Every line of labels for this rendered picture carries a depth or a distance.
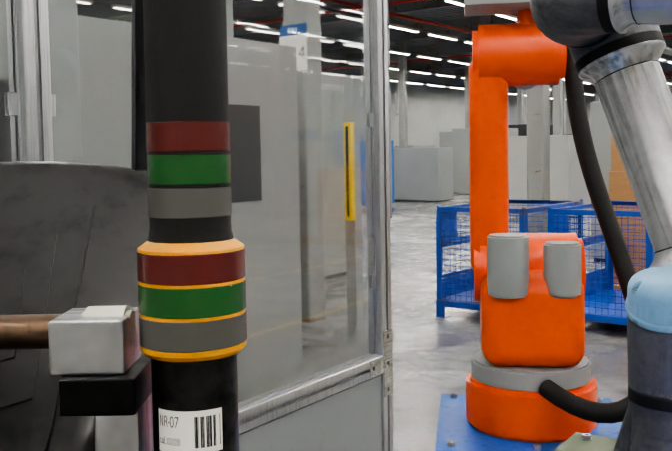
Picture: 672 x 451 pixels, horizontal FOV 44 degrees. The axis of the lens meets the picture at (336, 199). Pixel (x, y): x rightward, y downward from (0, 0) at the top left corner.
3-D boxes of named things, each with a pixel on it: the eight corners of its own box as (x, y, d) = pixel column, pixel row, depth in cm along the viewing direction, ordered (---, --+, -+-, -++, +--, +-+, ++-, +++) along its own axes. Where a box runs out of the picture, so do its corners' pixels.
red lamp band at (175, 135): (137, 152, 32) (136, 121, 32) (156, 153, 36) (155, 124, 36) (224, 151, 32) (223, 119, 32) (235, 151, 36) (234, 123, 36)
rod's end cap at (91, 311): (75, 311, 33) (125, 310, 33) (90, 302, 35) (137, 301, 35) (77, 360, 33) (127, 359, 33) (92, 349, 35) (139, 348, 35)
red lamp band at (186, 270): (125, 287, 32) (124, 255, 32) (150, 271, 36) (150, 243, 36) (239, 285, 32) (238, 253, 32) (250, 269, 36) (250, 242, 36)
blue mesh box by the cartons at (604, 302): (544, 328, 680) (543, 207, 674) (605, 305, 776) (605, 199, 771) (653, 342, 623) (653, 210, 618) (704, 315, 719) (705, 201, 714)
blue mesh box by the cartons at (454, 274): (433, 317, 732) (432, 205, 727) (498, 296, 834) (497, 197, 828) (528, 328, 679) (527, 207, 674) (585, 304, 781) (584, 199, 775)
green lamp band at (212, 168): (138, 186, 32) (137, 155, 32) (157, 183, 36) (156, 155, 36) (225, 185, 32) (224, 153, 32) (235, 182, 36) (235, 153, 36)
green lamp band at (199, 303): (126, 321, 32) (125, 289, 32) (151, 301, 37) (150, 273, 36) (240, 319, 32) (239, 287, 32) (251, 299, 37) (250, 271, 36)
